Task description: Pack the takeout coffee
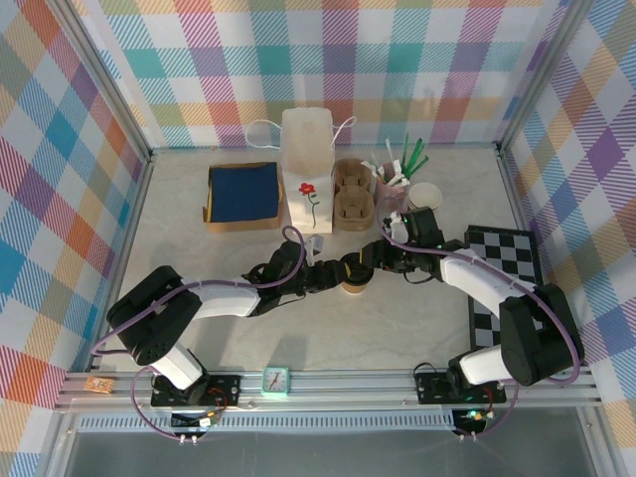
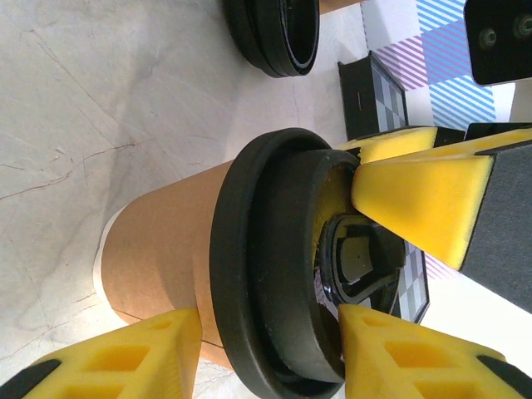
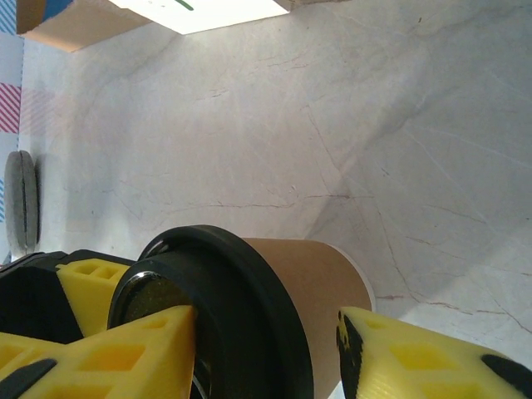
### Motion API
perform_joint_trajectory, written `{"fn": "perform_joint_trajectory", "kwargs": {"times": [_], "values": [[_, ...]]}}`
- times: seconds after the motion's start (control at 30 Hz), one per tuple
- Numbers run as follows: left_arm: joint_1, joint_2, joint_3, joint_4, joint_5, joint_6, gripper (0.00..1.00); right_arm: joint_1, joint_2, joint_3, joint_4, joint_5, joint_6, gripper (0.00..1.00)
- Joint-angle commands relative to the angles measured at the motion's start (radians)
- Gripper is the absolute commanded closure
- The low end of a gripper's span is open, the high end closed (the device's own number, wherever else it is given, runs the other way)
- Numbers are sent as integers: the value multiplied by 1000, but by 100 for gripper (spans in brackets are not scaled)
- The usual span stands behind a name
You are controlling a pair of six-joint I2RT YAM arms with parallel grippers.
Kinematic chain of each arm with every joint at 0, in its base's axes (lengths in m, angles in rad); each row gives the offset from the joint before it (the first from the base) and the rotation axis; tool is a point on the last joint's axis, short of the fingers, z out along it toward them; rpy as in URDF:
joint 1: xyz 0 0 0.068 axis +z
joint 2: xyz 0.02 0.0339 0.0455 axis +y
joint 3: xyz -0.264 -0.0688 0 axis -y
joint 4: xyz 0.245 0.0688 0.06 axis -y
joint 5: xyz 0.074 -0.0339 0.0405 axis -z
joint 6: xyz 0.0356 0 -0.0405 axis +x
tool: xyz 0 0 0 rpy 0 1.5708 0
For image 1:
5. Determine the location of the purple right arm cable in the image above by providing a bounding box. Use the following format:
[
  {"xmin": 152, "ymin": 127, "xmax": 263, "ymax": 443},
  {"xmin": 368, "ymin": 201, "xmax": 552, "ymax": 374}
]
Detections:
[{"xmin": 378, "ymin": 206, "xmax": 586, "ymax": 441}]

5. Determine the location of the small circuit board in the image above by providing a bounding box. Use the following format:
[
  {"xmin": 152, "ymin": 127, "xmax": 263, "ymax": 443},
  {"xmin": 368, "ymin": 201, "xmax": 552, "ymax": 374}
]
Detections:
[
  {"xmin": 454, "ymin": 406, "xmax": 498, "ymax": 429},
  {"xmin": 171, "ymin": 410, "xmax": 220, "ymax": 429}
]

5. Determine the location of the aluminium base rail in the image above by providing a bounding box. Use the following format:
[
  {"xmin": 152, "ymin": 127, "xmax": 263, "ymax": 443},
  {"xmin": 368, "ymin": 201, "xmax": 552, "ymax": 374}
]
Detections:
[{"xmin": 54, "ymin": 366, "xmax": 605, "ymax": 411}]

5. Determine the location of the aluminium frame post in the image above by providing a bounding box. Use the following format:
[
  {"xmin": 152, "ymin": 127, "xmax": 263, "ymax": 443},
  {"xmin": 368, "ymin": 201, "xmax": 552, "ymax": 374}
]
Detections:
[
  {"xmin": 496, "ymin": 0, "xmax": 592, "ymax": 155},
  {"xmin": 54, "ymin": 0, "xmax": 153, "ymax": 163}
]

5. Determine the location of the small teal clock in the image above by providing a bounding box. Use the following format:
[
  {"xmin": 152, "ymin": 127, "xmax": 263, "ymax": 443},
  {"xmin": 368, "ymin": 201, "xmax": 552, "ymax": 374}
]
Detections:
[{"xmin": 260, "ymin": 366, "xmax": 291, "ymax": 398}]

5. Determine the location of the cardboard napkin box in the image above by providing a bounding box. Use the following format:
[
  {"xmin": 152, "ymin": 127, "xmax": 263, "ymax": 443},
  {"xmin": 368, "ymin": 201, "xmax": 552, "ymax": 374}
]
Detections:
[{"xmin": 202, "ymin": 161, "xmax": 287, "ymax": 235}]

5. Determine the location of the white flower paper bag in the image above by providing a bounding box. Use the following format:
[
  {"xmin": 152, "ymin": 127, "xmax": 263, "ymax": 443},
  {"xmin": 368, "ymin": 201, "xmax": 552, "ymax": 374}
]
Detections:
[{"xmin": 246, "ymin": 107, "xmax": 358, "ymax": 235}]

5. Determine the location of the pink straw holder cup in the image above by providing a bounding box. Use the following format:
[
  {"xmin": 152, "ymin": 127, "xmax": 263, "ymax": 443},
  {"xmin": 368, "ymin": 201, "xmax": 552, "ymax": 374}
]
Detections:
[{"xmin": 375, "ymin": 173, "xmax": 411, "ymax": 210}]

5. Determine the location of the aluminium frame bar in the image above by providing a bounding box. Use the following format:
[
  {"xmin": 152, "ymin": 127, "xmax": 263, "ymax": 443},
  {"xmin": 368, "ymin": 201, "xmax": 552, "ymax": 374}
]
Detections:
[
  {"xmin": 91, "ymin": 151, "xmax": 155, "ymax": 372},
  {"xmin": 496, "ymin": 146, "xmax": 577, "ymax": 372}
]

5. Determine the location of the white slotted cable duct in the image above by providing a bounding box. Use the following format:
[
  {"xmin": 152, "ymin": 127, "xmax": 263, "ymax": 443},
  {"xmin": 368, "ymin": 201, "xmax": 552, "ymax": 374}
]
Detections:
[{"xmin": 79, "ymin": 409, "xmax": 456, "ymax": 432}]

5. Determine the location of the black grey chessboard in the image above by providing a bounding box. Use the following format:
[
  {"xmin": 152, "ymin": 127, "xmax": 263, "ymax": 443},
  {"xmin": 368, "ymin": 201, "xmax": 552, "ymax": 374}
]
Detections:
[{"xmin": 464, "ymin": 224, "xmax": 557, "ymax": 349}]

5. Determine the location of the blue napkin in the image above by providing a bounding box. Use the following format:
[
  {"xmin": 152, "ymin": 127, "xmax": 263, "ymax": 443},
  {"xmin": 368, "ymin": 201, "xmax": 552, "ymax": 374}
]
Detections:
[{"xmin": 208, "ymin": 163, "xmax": 280, "ymax": 223}]

